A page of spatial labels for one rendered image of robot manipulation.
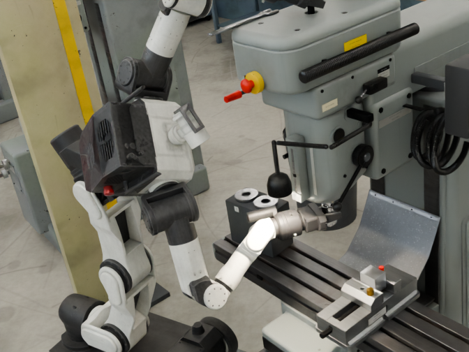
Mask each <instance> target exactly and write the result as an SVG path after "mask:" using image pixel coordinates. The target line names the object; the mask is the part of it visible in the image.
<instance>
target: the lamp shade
mask: <svg viewBox="0 0 469 352"><path fill-rule="evenodd" d="M267 193H268V195H269V196H270V197H272V198H284V197H287V196H289V195H290V194H291V193H292V182H291V181H290V178H289V177H288V175H287V174H286V173H282V172H280V174H278V175H277V174H276V173H273V174H271V175H270V176H269V177H268V181H267Z"/></svg>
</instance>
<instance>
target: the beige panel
mask: <svg viewBox="0 0 469 352"><path fill-rule="evenodd" d="M0 58H1V62H2V65H3V69H4V71H5V74H6V78H7V81H8V84H9V87H10V91H11V94H12V96H13V100H14V103H15V107H16V109H17V113H18V116H19V118H20V122H21V125H22V129H23V131H24V135H25V138H26V141H27V144H28V147H29V151H30V154H31V157H32V160H33V164H34V167H35V169H36V173H37V176H38V180H39V182H40V186H41V189H42V192H43V195H44V198H45V202H46V205H47V208H48V211H49V214H50V218H51V220H52V225H53V227H54V231H55V233H56V236H57V240H58V243H59V246H60V250H61V253H62V256H63V258H64V263H65V265H66V269H67V271H68V276H69V278H70V282H71V284H72V287H73V291H74V293H77V294H80V295H85V296H89V297H91V298H95V299H97V300H101V301H103V302H105V303H106V302H108V301H109V299H108V294H107V292H106V290H105V288H104V286H103V284H102V283H101V281H100V278H99V270H100V264H101V263H102V262H103V252H102V249H101V243H100V240H99V237H98V231H97V230H96V229H95V228H94V227H93V226H92V225H91V223H90V219H89V213H88V211H86V210H85V209H84V208H83V206H82V205H81V204H80V203H79V202H78V201H77V199H76V198H75V196H74V194H73V185H74V184H75V182H74V181H73V179H74V178H73V176H72V175H71V174H70V170H69V169H68V168H67V167H66V165H65V163H64V162H63V161H62V160H61V158H60V156H59V155H58V154H57V152H56V151H55V149H54V148H53V146H52V145H51V144H50V141H51V140H52V139H53V138H55V137H56V136H58V135H59V134H60V133H62V132H63V131H65V130H66V129H69V128H70V127H72V126H74V125H76V124H77V125H79V126H80V128H81V129H82V130H84V128H85V126H86V125H87V123H88V121H89V120H90V118H91V116H92V115H93V114H94V113H95V112H97V111H98V110H99V109H100V108H102V107H103V106H102V103H101V98H100V94H99V91H98V86H97V83H96V78H95V75H94V70H93V66H92V63H91V58H90V55H89V50H88V47H87V42H86V38H85V35H84V30H83V27H82V22H81V19H80V14H79V10H78V7H77V2H76V0H0ZM168 297H170V292H169V291H167V290H166V289H164V288H163V287H162V286H161V285H159V284H158V283H156V285H155V289H154V294H153V297H152V300H151V306H150V307H153V306H154V305H156V304H158V303H159V302H161V301H163V300H164V299H166V298H168Z"/></svg>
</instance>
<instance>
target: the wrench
mask: <svg viewBox="0 0 469 352"><path fill-rule="evenodd" d="M276 13H279V10H273V11H271V9H270V8H269V9H267V10H264V11H262V12H260V13H259V14H257V15H254V16H252V17H249V18H246V19H245V20H241V21H239V22H235V23H234V24H230V25H228V26H226V27H223V28H220V29H217V30H215V31H212V32H209V33H208V34H207V35H208V36H215V35H216V34H220V33H222V32H224V31H227V30H230V29H233V28H235V27H238V26H241V25H243V24H246V23H248V22H251V21H253V20H256V19H259V18H261V17H264V16H270V15H273V14H276Z"/></svg>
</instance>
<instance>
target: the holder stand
mask: <svg viewBox="0 0 469 352"><path fill-rule="evenodd" d="M225 204H226V208H227V212H228V220H229V225H230V232H231V237H232V241H234V242H237V243H239V244H241V243H242V241H243V240H244V239H245V237H246V236H247V235H248V231H249V229H250V227H251V226H252V225H253V224H255V223H256V222H258V221H255V222H252V223H249V222H248V221H247V218H246V213H247V212H252V211H255V210H259V209H262V208H266V207H271V206H274V205H275V206H276V209H277V212H283V211H286V210H289V209H290V208H289V202H288V201H286V200H283V199H280V198H272V197H270V196H269V195H268V194H266V193H263V192H260V191H257V190H255V189H250V188H248V187H245V188H244V189H242V190H239V191H238V192H236V194H234V195H233V196H231V197H229V198H228V199H226V200H225ZM291 244H293V237H291V238H288V239H286V240H280V239H278V238H275V239H272V240H270V241H269V242H268V243H267V245H266V247H265V248H264V249H263V250H262V252H261V253H262V254H265V255H267V256H270V257H272V258H274V257H275V256H277V255H278V254H280V253H281V252H282V251H283V250H285V249H286V248H288V247H289V246H290V245H291Z"/></svg>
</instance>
